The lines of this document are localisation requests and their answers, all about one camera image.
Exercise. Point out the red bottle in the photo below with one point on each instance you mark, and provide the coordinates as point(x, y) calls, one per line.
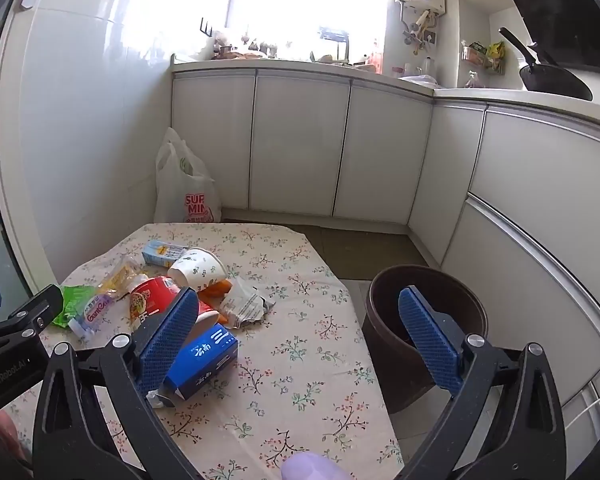
point(375, 57)

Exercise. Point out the white plastic shopping bag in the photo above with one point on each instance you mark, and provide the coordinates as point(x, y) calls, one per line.
point(180, 195)

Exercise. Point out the small orange peel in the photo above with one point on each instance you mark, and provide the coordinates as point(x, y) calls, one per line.
point(220, 287)

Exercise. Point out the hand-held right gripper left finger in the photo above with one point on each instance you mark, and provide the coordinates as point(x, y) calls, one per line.
point(165, 340)

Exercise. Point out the small white bottle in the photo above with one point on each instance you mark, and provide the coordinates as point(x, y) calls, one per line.
point(428, 66)

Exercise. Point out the crumpled white printed wrapper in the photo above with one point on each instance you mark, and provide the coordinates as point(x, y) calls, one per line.
point(245, 305)

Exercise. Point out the black wall hooks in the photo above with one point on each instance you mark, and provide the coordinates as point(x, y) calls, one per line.
point(207, 27)

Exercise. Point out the red instant noodle cup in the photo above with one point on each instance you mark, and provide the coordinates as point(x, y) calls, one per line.
point(150, 300)

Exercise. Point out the dark blue milk carton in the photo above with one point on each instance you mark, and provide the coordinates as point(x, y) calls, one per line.
point(205, 360)

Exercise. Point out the floral print paper cup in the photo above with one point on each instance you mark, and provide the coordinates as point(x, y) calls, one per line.
point(200, 267)

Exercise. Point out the green snack wrapper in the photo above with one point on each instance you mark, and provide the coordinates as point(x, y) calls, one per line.
point(72, 305)

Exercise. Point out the black range hood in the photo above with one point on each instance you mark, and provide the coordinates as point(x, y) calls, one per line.
point(555, 10)

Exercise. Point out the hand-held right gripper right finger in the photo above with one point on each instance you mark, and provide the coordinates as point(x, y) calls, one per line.
point(427, 345)

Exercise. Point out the person's left hand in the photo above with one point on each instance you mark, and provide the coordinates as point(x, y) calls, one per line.
point(5, 430)

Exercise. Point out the white kitchen base cabinets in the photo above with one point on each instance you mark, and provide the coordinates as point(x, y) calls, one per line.
point(300, 145)

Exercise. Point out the brown trash bin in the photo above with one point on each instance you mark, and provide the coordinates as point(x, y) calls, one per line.
point(385, 340)

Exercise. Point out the red white paper bowl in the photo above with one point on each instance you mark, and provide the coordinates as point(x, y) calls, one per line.
point(206, 316)

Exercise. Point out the clear plastic bag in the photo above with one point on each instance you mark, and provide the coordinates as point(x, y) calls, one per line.
point(420, 79)

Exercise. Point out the wall spice rack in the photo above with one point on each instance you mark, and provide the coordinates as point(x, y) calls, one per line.
point(482, 57)

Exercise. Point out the floral tablecloth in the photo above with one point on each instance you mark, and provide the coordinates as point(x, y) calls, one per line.
point(290, 320)

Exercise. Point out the light blue drink carton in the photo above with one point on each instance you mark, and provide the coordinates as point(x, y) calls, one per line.
point(160, 254)

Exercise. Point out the black wok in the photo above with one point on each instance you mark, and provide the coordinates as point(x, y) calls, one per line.
point(555, 82)

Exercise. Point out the white blue tube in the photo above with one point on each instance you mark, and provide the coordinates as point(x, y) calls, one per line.
point(95, 310)

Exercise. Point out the yellow snack wrapper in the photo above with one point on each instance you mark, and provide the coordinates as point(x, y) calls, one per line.
point(122, 275)

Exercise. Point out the lavender rounded object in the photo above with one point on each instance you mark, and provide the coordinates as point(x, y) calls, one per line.
point(312, 467)

